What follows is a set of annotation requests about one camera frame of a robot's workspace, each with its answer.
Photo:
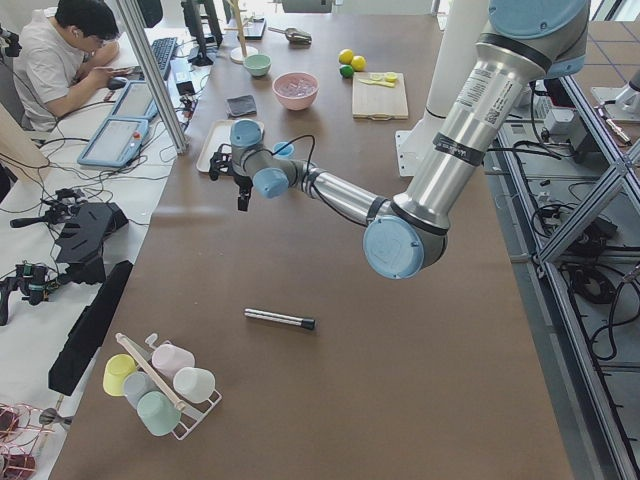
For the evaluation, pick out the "mint green bowl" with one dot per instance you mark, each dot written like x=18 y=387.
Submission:
x=257 y=65

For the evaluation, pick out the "yellow plastic knife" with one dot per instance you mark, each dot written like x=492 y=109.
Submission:
x=382 y=83

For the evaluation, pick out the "seated man in white shirt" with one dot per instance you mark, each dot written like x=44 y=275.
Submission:
x=65 y=58

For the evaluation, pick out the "white wire cup rack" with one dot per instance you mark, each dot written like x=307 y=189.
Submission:
x=192 y=414

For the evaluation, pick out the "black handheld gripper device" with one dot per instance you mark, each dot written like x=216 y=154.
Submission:
x=34 y=283

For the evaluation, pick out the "light blue plastic cup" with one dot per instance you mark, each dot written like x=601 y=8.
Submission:
x=284 y=150

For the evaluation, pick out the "mint green plastic cup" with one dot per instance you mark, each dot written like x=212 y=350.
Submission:
x=158 y=413

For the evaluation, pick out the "wooden cutting board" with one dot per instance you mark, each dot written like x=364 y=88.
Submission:
x=379 y=103

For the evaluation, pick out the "black keyboard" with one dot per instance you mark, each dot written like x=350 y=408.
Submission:
x=163 y=50

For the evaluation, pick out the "grey folded cloth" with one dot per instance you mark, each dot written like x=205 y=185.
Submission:
x=241 y=106

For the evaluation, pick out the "wooden glass drying stand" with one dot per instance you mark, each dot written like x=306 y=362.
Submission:
x=240 y=53

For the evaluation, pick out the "blue teach pendant near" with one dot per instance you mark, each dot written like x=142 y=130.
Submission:
x=115 y=143

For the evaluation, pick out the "steel muddler with black tip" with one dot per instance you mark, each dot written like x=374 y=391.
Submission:
x=301 y=322

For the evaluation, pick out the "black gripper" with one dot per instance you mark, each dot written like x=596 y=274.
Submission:
x=242 y=186

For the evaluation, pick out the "whole yellow lemon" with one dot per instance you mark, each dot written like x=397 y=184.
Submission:
x=346 y=56
x=358 y=63

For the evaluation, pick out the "cream rabbit serving tray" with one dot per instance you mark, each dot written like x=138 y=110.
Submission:
x=218 y=139

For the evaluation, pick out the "blue teach pendant far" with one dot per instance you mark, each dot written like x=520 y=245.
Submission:
x=135 y=101

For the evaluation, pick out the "steel ice scoop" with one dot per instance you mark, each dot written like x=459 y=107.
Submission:
x=293 y=35

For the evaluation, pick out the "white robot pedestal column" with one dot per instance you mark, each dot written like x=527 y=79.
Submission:
x=456 y=57

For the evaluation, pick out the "aluminium frame post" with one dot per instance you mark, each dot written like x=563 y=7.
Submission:
x=134 y=23

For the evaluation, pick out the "grey plastic cup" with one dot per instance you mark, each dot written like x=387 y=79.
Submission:
x=135 y=386

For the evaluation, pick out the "white plastic cup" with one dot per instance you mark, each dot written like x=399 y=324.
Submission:
x=194 y=384

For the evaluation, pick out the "pink bowl of ice cubes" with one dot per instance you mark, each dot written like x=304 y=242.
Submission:
x=295 y=91

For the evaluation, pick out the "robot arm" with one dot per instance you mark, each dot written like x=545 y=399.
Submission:
x=491 y=50

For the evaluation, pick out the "yellow plastic cup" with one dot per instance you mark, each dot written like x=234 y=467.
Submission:
x=116 y=370

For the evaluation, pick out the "blue teach pendant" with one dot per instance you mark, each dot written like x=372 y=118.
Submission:
x=115 y=143
x=135 y=101

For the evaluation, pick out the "black computer mouse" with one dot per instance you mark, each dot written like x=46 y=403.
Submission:
x=116 y=83

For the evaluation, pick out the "green lime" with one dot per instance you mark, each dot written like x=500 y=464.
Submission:
x=346 y=71

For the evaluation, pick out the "black slotted stand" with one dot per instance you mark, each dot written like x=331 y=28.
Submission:
x=81 y=242

